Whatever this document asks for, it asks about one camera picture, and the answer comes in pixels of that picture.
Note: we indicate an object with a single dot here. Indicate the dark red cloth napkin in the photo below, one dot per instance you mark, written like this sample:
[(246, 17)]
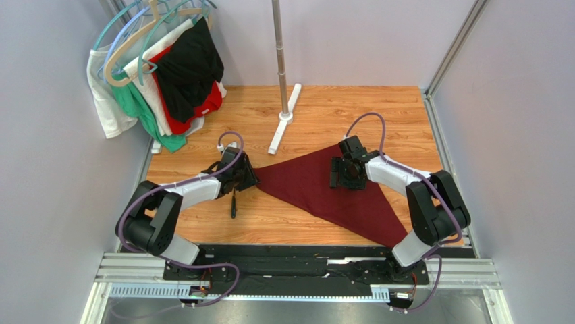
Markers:
[(355, 216)]

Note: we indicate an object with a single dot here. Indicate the white shirt on hanger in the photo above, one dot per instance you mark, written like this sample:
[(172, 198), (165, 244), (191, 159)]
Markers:
[(113, 120)]

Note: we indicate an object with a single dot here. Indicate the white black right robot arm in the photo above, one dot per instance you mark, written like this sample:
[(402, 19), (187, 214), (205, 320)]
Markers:
[(438, 213)]

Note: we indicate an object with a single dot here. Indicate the aluminium corner post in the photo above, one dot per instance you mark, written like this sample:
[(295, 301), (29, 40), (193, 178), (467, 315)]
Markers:
[(463, 33)]

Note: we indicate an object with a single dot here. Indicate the light blue clothes hanger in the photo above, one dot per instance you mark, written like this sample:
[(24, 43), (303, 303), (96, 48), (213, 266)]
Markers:
[(128, 28)]

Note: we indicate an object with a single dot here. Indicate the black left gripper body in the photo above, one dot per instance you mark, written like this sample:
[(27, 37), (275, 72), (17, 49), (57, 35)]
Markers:
[(242, 176)]

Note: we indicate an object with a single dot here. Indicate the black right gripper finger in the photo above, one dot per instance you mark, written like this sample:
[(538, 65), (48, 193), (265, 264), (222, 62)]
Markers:
[(334, 179), (335, 164)]

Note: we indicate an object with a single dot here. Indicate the gold spoon green handle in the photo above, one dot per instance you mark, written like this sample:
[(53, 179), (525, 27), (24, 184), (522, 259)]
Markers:
[(233, 210)]

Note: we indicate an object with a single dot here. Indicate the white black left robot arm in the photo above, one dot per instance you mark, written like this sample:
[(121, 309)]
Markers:
[(149, 220)]

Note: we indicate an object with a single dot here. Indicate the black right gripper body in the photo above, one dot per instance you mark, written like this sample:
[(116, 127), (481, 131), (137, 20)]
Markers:
[(337, 171)]

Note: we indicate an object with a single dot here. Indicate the aluminium frame rail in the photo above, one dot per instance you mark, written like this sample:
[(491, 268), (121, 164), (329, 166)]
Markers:
[(124, 275)]

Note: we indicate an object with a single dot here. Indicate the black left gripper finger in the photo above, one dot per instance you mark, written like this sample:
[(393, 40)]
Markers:
[(247, 184), (247, 170)]

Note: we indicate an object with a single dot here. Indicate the green shirt on hanger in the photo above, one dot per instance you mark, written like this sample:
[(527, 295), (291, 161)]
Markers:
[(134, 105)]

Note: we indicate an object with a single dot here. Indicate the black shirt on hanger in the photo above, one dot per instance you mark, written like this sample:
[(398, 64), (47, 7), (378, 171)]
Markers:
[(186, 73)]

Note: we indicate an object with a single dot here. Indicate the red shirt on hanger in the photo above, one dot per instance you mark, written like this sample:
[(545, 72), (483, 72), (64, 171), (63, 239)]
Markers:
[(211, 104)]

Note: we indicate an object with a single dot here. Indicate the beige clothes hanger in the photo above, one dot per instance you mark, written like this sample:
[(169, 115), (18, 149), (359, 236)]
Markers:
[(159, 13)]

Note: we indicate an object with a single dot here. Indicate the metal pole white base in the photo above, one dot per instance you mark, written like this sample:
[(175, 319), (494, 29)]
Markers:
[(288, 102)]

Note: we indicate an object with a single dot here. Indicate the teal clothes hanger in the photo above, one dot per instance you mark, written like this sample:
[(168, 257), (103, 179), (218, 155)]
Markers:
[(150, 30)]

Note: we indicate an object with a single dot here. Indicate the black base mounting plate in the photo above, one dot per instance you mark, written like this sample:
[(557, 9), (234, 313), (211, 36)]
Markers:
[(297, 270)]

